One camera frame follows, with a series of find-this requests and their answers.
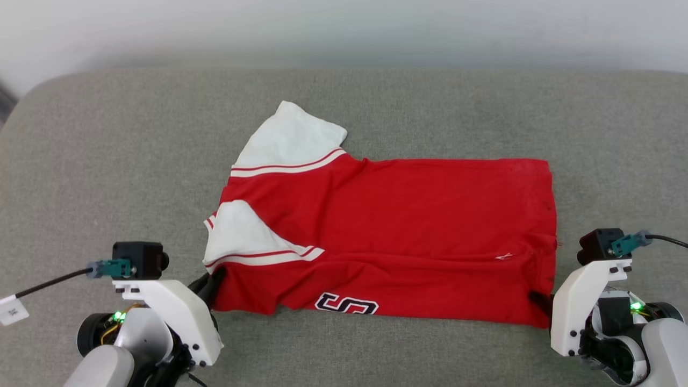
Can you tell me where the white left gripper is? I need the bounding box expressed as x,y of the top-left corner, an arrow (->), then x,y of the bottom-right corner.
114,267 -> 226,367

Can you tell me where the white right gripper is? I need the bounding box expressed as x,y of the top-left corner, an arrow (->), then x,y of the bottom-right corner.
528,259 -> 634,357

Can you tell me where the red and white shirt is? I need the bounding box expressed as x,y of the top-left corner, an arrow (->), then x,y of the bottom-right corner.
203,101 -> 560,328

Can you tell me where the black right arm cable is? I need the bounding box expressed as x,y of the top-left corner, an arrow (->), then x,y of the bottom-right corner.
645,233 -> 688,249

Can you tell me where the white cable label tag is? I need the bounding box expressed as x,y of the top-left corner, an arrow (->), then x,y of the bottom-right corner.
0,295 -> 30,326

